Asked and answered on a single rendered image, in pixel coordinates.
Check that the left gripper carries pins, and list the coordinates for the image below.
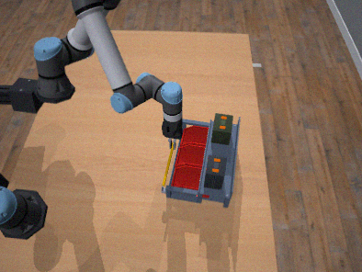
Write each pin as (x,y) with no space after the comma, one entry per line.
(172,128)

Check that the red open bin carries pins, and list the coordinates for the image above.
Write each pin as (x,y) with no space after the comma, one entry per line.
(186,177)
(194,135)
(190,155)

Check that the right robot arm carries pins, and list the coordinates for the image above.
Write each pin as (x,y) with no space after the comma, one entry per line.
(17,210)

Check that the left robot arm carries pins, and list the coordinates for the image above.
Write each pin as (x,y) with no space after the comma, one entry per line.
(92,29)

